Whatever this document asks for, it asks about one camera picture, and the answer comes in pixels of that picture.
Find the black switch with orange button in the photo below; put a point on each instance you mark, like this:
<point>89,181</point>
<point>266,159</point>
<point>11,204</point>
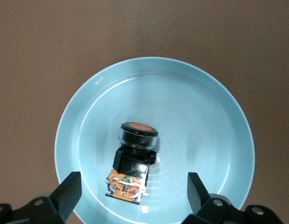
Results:
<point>132,161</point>

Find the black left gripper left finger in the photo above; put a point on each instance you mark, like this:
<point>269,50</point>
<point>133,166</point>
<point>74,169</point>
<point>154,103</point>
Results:
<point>65,196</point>

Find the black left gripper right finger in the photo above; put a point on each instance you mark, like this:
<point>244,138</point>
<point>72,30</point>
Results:
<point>198,196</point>

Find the light blue round plate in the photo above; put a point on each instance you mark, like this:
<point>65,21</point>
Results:
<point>170,93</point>

